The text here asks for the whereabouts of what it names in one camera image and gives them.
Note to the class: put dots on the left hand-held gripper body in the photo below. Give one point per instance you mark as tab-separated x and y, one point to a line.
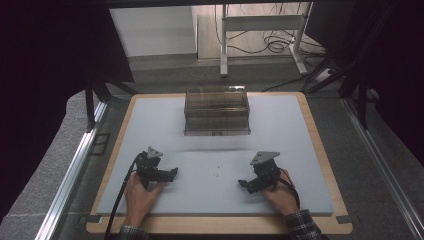
148	166

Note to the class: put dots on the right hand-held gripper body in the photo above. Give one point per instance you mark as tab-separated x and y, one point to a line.
266	170

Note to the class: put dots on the person's right hand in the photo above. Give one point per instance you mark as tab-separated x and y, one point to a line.
281	200

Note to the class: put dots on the person's left hand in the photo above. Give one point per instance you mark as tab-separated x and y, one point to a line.
140	200

